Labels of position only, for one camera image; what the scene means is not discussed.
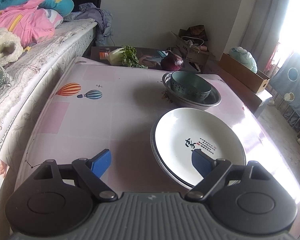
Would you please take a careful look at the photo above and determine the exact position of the white ceramic plate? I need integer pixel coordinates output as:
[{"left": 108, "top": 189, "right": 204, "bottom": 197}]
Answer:
[{"left": 150, "top": 108, "right": 246, "bottom": 189}]

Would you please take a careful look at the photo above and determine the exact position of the small steel bowl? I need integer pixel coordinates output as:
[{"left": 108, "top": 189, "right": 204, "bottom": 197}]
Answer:
[{"left": 162, "top": 71, "right": 222, "bottom": 110}]

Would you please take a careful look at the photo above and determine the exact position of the teal ceramic bowl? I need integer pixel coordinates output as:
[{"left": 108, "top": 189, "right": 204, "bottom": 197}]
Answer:
[{"left": 170, "top": 71, "right": 212, "bottom": 102}]

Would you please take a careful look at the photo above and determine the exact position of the pink patterned tablecloth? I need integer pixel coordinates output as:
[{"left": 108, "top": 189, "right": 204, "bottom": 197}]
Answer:
[{"left": 15, "top": 57, "right": 300, "bottom": 237}]

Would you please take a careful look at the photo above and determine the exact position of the white quilted mattress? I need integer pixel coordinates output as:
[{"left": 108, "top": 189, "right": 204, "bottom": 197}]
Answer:
[{"left": 0, "top": 19, "right": 98, "bottom": 239}]

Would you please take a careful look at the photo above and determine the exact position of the brown cardboard box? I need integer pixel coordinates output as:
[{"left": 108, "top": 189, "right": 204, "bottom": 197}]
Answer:
[{"left": 219, "top": 53, "right": 270, "bottom": 94}]

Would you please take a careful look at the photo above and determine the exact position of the green plastic bag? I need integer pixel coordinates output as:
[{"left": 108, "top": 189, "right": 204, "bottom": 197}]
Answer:
[{"left": 229, "top": 47, "right": 257, "bottom": 74}]

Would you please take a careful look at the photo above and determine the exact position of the red onion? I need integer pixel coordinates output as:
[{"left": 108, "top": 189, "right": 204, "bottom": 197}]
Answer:
[{"left": 160, "top": 50, "right": 184, "bottom": 72}]

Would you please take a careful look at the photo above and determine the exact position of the blue patterned curtain cloth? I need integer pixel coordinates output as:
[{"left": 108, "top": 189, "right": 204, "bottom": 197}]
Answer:
[{"left": 270, "top": 54, "right": 300, "bottom": 116}]

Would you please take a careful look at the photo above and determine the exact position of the green lettuce cabbage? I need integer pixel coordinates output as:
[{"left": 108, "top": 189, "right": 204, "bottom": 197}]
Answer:
[{"left": 107, "top": 46, "right": 147, "bottom": 69}]

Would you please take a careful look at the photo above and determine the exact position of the open cardboard box with clutter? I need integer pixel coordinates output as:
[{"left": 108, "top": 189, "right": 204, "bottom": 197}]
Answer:
[{"left": 172, "top": 24, "right": 215, "bottom": 67}]

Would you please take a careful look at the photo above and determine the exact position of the dark Philips appliance box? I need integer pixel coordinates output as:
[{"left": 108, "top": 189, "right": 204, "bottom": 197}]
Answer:
[{"left": 90, "top": 45, "right": 198, "bottom": 72}]

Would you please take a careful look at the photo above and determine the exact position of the pink and teal blanket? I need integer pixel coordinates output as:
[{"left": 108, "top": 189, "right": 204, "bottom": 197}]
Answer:
[{"left": 0, "top": 0, "right": 74, "bottom": 48}]

